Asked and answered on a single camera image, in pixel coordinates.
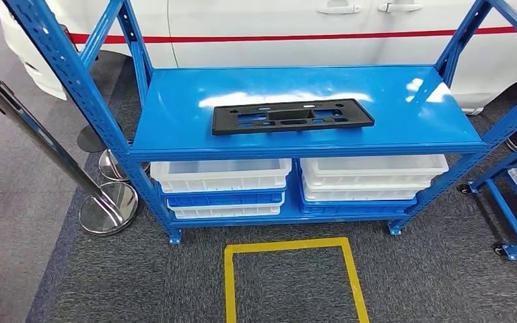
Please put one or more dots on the black plastic plate bracket part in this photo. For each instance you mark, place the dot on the black plastic plate bracket part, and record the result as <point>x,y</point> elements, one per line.
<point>227,125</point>

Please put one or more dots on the blue metal shelf rack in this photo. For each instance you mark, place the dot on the blue metal shelf rack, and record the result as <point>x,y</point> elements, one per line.
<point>374,107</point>

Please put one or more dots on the large white plastic bin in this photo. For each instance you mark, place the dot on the large white plastic bin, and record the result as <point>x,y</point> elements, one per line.
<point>370,177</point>
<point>223,183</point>

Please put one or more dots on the white car with red stripe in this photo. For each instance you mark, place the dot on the white car with red stripe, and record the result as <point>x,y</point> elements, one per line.
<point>263,18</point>

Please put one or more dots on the chrome round stanchion base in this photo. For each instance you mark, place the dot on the chrome round stanchion base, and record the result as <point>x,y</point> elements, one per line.
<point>111,169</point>

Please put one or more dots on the blue wheeled metal cart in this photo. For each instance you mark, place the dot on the blue wheeled metal cart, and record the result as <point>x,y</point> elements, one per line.
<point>506,209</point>

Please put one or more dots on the chrome stanchion post, black base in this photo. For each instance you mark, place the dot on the chrome stanchion post, black base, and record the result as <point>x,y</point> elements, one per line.
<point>90,141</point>

